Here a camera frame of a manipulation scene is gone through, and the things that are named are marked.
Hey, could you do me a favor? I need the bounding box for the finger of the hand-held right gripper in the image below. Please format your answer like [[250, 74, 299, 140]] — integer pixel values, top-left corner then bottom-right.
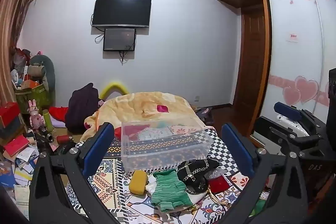
[[274, 102, 327, 136], [251, 116, 322, 156]]

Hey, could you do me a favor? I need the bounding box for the black flashlight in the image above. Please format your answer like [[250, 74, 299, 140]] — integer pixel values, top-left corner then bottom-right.
[[39, 126, 54, 143]]

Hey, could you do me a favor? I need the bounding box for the green cloth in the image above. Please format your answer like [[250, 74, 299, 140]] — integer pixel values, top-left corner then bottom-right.
[[249, 197, 269, 217]]

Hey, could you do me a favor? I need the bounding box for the dark bag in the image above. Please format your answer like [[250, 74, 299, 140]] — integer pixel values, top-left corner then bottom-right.
[[196, 106, 214, 123]]

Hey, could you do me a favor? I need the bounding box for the red cloth pouch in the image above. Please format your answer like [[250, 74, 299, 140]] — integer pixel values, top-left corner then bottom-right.
[[209, 175, 231, 194]]

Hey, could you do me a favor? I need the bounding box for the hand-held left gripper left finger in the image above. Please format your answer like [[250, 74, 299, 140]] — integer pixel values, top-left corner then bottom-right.
[[28, 122, 124, 224]]

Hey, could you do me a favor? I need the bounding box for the green shopping bag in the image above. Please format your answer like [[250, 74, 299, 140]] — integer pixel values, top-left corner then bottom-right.
[[15, 84, 52, 112]]

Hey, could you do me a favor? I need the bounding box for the black knitted bag with chain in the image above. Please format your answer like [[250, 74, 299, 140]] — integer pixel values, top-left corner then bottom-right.
[[176, 158, 220, 194]]

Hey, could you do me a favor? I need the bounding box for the patterned bedsheet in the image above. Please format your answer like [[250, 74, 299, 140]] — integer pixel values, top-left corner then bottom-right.
[[66, 124, 271, 224]]

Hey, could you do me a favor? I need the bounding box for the small black wall monitor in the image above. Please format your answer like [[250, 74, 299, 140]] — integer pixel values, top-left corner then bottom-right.
[[103, 28, 137, 52]]

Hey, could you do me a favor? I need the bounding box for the pink rabbit toy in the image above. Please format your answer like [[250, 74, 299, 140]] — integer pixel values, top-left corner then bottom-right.
[[28, 100, 44, 130]]

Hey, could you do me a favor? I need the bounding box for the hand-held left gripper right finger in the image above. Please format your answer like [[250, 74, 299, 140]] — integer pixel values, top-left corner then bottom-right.
[[207, 122, 316, 224]]

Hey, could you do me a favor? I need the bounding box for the red cylinder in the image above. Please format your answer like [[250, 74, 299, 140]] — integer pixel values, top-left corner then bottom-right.
[[56, 135, 74, 145]]

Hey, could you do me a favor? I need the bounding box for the white wardrobe door with hearts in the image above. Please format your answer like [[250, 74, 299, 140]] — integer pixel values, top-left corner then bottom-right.
[[262, 0, 336, 142]]

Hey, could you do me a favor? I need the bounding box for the yellow sponge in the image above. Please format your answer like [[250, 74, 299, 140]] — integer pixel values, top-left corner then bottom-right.
[[129, 170, 148, 195]]

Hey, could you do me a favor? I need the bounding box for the pile of papers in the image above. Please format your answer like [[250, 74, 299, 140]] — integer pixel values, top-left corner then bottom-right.
[[0, 145, 40, 189]]

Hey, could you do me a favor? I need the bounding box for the red cloth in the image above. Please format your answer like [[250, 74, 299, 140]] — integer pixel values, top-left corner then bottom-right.
[[50, 106, 69, 123]]

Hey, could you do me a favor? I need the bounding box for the black wall television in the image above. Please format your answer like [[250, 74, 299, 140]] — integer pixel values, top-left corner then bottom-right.
[[93, 0, 152, 28]]

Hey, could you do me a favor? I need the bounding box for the red book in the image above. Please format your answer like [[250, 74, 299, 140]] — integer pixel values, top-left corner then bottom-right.
[[4, 135, 29, 158]]

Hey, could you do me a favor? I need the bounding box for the grey green plush cushion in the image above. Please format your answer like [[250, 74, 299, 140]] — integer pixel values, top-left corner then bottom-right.
[[28, 55, 56, 99]]

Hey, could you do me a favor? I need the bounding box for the dark purple clothing pile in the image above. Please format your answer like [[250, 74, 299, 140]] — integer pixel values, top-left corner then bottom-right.
[[65, 83, 100, 134]]

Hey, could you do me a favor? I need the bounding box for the brown wooden door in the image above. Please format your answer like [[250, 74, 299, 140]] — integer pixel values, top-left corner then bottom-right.
[[233, 7, 266, 109]]

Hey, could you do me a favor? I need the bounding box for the yellow fleece blanket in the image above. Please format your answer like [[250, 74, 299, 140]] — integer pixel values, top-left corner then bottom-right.
[[80, 91, 205, 143]]

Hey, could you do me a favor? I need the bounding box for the red gift box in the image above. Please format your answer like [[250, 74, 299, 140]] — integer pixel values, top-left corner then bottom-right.
[[0, 102, 21, 128]]

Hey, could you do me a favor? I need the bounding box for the clear plastic storage box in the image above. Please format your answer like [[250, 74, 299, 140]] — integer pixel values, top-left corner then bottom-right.
[[121, 116, 213, 174]]

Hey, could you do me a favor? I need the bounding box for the brown striped curtain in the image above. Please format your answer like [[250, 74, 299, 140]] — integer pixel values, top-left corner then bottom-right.
[[0, 0, 43, 98]]

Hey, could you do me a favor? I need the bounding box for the green cylinder bottle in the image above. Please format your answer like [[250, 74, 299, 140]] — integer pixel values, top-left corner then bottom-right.
[[43, 109, 54, 131]]

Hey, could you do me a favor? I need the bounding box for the yellow curved cushion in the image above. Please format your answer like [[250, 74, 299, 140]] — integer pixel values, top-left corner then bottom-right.
[[99, 81, 129, 102]]

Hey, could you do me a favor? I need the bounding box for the grey glittery cloth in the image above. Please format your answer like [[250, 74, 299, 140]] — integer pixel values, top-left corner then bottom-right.
[[203, 170, 224, 180]]

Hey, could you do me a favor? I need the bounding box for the green knitted garment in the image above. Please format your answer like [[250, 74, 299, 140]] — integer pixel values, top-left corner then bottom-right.
[[151, 169, 193, 212]]

